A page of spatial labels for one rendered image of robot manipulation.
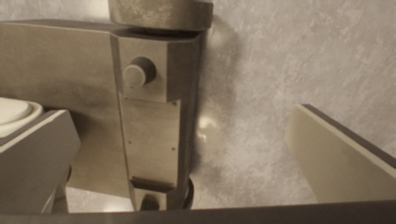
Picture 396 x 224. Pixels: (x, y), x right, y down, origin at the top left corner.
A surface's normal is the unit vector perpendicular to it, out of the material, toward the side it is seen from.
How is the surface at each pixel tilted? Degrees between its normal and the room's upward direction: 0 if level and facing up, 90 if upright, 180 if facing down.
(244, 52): 0
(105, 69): 0
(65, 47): 0
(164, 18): 18
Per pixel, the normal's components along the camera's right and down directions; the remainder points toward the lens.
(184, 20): 0.47, 0.47
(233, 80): -0.14, 0.46
